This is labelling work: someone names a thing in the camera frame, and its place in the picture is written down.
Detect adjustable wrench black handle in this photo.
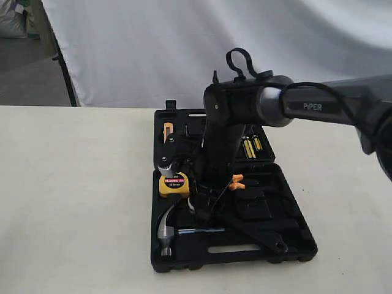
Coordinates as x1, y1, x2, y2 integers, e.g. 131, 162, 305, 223
214, 212, 288, 254

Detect orange handled pliers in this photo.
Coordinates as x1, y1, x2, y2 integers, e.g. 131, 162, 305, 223
228, 174, 246, 191

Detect white backdrop curtain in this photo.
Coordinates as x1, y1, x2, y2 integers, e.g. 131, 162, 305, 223
43, 1, 391, 108

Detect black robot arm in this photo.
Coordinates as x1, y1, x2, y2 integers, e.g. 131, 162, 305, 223
195, 75, 391, 189

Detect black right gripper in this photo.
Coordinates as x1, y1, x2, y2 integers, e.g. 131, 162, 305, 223
186, 116, 246, 221

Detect black plastic tool case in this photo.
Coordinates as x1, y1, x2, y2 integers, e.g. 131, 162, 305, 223
150, 100, 318, 273

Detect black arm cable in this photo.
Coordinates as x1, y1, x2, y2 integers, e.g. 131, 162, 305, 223
225, 47, 380, 145

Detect green white bag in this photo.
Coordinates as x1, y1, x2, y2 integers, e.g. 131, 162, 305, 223
24, 1, 40, 40

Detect grey woven sack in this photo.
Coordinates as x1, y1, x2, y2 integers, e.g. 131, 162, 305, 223
1, 0, 27, 39

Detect black backdrop stand pole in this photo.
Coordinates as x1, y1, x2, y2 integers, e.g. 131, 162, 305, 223
52, 31, 78, 107

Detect yellow tape measure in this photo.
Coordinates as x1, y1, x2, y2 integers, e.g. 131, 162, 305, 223
159, 172, 190, 198

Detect orange utility knife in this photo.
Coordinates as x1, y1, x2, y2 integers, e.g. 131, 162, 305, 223
163, 122, 174, 143

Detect claw hammer black grip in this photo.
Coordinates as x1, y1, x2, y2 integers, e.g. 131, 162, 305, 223
157, 204, 300, 257

